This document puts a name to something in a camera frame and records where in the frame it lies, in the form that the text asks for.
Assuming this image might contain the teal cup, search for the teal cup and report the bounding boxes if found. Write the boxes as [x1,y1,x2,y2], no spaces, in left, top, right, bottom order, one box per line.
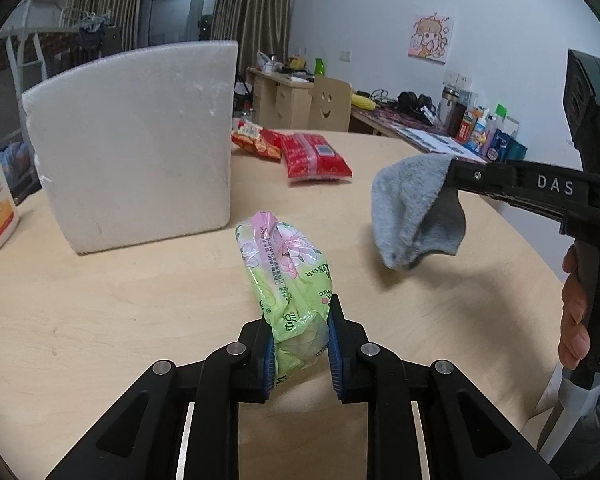
[500,137,529,161]

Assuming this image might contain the metal bunk bed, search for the metal bunk bed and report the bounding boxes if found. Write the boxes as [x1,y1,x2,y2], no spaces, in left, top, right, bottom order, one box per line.
[0,24,123,161]

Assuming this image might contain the grey sock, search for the grey sock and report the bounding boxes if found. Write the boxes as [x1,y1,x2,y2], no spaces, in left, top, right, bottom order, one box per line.
[370,153,467,270]

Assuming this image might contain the wooden smiley face chair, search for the wooden smiley face chair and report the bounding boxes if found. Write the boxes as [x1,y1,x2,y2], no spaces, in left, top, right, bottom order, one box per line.
[308,75,354,134]

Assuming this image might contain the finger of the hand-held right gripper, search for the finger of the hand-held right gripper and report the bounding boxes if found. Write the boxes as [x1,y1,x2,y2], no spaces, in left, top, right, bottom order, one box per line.
[480,191,571,225]
[445,156,519,195]

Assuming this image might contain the glass balcony door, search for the glass balcony door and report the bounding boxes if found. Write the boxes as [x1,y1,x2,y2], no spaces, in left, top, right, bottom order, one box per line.
[144,0,222,47]

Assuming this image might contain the orange snack packet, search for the orange snack packet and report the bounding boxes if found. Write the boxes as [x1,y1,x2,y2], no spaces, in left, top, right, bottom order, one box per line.
[230,119,284,163]

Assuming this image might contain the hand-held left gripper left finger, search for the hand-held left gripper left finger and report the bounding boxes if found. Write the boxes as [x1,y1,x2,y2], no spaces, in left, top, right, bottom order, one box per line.
[45,315,277,480]

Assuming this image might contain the person's right hand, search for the person's right hand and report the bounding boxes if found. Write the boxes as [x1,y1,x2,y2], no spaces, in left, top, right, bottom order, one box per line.
[559,242,600,372]

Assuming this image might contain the blue patterned blanket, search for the blue patterned blanket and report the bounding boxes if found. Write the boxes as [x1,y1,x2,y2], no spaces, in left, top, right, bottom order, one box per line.
[0,141,34,197]

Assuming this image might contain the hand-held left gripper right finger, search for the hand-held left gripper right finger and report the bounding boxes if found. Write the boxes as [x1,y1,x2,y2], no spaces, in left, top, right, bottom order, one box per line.
[327,294,562,480]

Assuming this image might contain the wooden desk with drawers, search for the wooden desk with drawers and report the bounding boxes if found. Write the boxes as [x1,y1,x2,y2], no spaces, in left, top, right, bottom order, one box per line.
[246,66,315,129]

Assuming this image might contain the green tissue pack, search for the green tissue pack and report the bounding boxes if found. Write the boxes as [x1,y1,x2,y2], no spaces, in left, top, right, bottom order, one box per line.
[234,211,334,391]

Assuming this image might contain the dark thermos flask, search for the dark thermos flask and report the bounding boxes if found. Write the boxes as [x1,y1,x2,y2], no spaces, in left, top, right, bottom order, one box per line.
[440,84,469,136]

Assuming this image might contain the red wet wipes packet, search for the red wet wipes packet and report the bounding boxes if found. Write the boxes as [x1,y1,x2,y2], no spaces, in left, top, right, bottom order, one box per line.
[279,132,354,182]

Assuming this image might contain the black headphones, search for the black headphones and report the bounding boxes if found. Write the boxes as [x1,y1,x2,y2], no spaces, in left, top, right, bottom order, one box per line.
[396,90,434,114]

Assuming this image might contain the blue lotion bottle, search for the blue lotion bottle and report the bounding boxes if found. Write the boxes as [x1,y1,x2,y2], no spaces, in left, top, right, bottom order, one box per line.
[482,129,511,159]

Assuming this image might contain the white foam box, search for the white foam box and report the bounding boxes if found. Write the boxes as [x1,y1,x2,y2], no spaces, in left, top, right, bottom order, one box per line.
[22,40,240,255]

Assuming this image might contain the brown curtain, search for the brown curtain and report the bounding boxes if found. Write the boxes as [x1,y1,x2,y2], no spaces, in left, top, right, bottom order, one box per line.
[210,0,294,62]
[72,0,149,55]

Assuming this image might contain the white bed ladder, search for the white bed ladder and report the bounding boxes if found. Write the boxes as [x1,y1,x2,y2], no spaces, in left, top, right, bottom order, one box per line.
[5,30,47,92]

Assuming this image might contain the hanging dark clothes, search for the hanging dark clothes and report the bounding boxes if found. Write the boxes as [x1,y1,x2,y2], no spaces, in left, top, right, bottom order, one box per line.
[77,24,122,54]

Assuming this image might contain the orange white carton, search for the orange white carton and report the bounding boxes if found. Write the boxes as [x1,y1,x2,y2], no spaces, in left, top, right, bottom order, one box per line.
[457,109,481,144]

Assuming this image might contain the cartoon wall poster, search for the cartoon wall poster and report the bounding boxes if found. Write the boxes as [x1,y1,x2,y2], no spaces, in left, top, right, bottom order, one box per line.
[407,13,455,65]

